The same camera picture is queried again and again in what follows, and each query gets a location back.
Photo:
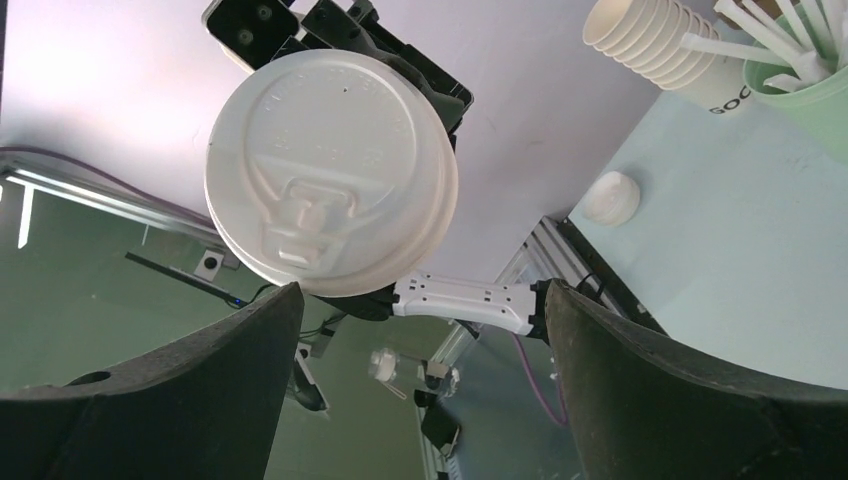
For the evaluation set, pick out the stack of paper cups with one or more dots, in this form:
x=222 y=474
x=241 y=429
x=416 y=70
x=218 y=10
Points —
x=645 y=36

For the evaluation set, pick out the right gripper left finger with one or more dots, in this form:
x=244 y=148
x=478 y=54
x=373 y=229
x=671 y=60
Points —
x=205 y=406

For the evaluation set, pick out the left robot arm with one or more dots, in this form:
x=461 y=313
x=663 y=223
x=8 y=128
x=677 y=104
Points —
x=517 y=308

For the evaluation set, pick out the white plastic cup lid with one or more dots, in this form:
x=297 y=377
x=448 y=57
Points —
x=329 y=169

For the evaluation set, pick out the green cup holder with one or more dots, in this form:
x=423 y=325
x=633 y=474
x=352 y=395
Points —
x=820 y=109

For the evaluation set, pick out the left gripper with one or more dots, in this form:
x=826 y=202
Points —
x=357 y=29

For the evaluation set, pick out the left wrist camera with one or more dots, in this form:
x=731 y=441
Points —
x=251 y=32

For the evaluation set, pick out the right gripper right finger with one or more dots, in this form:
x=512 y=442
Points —
x=642 y=405

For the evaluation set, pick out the stack of white lids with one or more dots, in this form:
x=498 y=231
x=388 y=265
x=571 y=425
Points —
x=612 y=200

